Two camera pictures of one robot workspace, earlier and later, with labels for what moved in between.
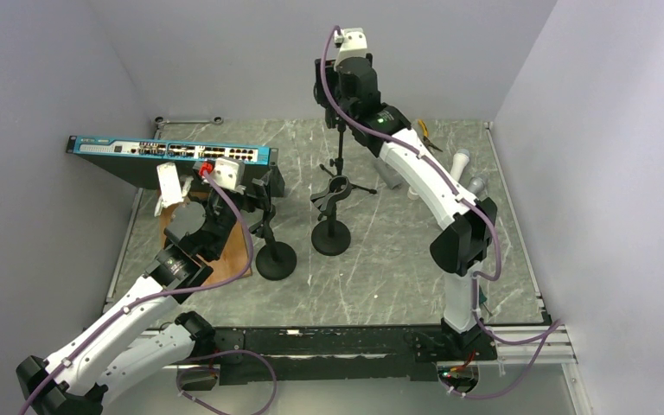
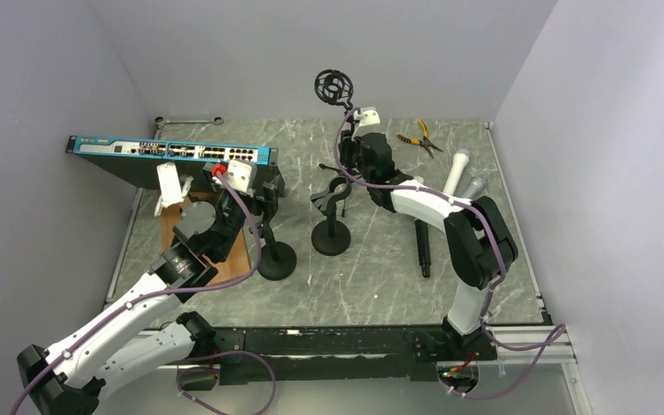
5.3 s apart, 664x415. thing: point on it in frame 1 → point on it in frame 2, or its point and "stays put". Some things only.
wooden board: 234,258 stays put
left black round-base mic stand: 275,260 stays put
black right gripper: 322,97 → 350,143
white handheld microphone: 460,160 stays put
